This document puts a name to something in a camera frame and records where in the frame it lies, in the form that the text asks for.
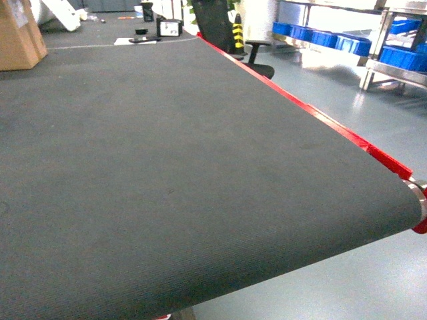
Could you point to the stainless steel shelf rack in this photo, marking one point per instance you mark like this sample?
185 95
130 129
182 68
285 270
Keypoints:
397 51

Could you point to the yellow black striped bollard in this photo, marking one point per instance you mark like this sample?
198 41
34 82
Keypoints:
238 34

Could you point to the dark grey conveyor belt mat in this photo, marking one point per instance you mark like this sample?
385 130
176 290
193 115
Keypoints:
139 180

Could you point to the black office chair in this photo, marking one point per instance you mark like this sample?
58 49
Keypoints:
215 26

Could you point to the black white device on table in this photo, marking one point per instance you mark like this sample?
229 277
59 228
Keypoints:
168 27

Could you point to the white paper sheet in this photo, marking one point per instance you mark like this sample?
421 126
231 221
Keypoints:
135 41

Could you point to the large cardboard box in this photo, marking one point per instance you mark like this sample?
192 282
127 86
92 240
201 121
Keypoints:
22 45

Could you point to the red conveyor side rail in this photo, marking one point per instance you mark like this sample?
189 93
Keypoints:
388 161

